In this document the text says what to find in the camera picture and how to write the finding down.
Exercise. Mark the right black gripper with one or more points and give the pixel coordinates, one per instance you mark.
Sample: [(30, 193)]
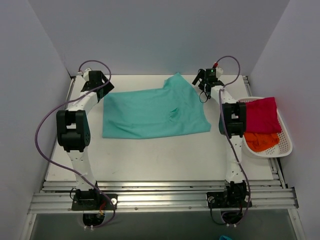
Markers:
[(200, 78)]

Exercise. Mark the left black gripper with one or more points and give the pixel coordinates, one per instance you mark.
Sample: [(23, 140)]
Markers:
[(104, 88)]

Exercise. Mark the teal t-shirt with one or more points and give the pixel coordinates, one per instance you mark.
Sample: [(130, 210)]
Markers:
[(172, 110)]

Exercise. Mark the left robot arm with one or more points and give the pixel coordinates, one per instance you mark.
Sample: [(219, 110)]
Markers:
[(73, 131)]

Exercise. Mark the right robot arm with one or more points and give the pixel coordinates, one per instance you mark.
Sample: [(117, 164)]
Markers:
[(232, 125)]

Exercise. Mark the magenta t-shirt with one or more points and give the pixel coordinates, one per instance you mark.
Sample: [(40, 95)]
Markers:
[(262, 116)]

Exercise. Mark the orange t-shirt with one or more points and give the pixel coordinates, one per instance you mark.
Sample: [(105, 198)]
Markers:
[(259, 142)]

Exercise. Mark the white plastic basket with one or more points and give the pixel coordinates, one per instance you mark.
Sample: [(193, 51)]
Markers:
[(282, 149)]

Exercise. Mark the teal object at bottom edge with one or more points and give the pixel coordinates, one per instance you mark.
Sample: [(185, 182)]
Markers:
[(223, 237)]

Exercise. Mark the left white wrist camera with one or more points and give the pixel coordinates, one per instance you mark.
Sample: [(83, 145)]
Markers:
[(83, 72)]

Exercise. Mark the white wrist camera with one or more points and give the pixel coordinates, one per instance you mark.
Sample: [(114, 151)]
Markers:
[(218, 70), (83, 72)]

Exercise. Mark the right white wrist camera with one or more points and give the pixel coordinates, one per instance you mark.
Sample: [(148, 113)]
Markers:
[(218, 70)]

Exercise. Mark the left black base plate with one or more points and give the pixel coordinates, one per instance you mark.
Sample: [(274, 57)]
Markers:
[(93, 201)]

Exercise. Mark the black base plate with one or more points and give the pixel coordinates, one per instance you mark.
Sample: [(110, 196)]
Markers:
[(93, 201), (221, 199)]

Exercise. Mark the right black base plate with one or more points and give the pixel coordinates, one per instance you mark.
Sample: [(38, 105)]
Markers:
[(221, 199)]

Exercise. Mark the aluminium mounting rail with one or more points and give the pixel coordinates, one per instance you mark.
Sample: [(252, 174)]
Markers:
[(162, 196)]

